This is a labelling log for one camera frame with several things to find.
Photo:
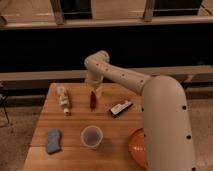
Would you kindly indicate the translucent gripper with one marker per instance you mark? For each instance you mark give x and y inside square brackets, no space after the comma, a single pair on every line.
[98,91]

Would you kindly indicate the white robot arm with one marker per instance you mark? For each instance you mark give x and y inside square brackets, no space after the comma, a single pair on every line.
[168,135]

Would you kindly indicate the white ceramic cup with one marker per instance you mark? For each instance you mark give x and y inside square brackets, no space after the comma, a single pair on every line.
[91,136]

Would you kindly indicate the black and white box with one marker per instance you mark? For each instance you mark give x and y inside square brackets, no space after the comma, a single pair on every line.
[117,109]

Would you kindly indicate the white squeeze tube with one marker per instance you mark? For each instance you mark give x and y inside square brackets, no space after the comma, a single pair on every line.
[64,100]

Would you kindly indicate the wooden cutting board table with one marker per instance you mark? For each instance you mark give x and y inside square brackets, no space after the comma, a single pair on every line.
[111,155]

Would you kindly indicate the orange bowl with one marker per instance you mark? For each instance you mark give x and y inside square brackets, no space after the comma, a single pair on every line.
[136,148]

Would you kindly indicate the blue sponge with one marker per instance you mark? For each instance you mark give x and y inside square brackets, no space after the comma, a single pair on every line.
[53,140]

